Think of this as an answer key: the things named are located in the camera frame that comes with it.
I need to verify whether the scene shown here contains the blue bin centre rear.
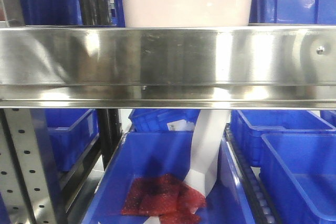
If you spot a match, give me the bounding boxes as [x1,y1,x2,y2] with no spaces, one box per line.
[129,109,200,132]

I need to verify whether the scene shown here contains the stainless steel shelf beam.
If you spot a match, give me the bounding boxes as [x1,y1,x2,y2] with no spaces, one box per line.
[1,25,335,110]

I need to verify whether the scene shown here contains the blue bin with red mesh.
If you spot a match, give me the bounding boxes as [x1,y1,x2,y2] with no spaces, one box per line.
[82,132,255,223]

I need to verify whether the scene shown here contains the blue bin right rear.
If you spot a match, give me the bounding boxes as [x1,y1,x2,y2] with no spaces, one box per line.
[230,110,335,167]

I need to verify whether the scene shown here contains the blue bin lower left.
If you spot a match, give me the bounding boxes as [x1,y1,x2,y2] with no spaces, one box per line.
[45,109,99,172]

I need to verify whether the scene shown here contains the blue bin lower right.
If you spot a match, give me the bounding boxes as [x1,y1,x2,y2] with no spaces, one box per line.
[260,134,335,223]

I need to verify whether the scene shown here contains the red mesh bags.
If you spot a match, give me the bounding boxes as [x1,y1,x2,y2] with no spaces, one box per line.
[121,174,206,223]

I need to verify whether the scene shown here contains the perforated steel shelf post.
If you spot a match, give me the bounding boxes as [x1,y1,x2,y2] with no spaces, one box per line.
[1,108,68,223]

